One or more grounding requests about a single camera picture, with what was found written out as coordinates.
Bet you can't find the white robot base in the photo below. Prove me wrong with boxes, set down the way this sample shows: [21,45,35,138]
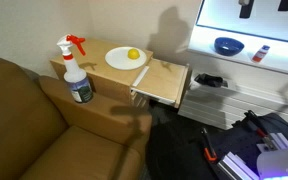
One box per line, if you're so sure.
[257,149,288,180]

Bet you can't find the open wooden drawer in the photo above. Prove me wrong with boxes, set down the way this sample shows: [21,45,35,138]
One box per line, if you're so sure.
[131,58,189,108]

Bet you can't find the dark blue bowl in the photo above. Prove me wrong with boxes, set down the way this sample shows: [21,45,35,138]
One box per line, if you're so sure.
[214,37,244,56]

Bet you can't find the wooden nightstand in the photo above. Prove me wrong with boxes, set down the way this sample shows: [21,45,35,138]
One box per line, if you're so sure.
[50,39,152,104]

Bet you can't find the yellow lemon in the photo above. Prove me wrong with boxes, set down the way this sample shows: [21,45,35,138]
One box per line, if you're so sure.
[128,48,140,60]

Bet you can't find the white round plate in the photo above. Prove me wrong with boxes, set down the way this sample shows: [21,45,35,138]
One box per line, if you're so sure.
[105,47,147,70]

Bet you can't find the white spray bottle red trigger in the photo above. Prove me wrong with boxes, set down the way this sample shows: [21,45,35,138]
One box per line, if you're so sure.
[57,34,93,103]

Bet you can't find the black orange clamp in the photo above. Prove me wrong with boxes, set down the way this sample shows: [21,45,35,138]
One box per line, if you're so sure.
[201,128,217,163]

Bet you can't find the black mounting board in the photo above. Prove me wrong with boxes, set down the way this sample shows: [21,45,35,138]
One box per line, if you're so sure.
[202,111,288,180]

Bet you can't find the black red clamp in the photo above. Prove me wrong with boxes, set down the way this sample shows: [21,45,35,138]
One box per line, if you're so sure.
[245,110,276,150]

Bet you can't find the orange white pill bottle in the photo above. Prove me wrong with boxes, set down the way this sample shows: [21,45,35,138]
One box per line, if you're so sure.
[252,45,270,62]

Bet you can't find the aluminium extrusion rails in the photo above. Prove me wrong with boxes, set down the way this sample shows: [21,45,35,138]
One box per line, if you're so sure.
[216,133,288,180]

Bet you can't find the brown leather sofa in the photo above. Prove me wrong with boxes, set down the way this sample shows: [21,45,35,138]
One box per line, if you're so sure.
[0,58,152,180]

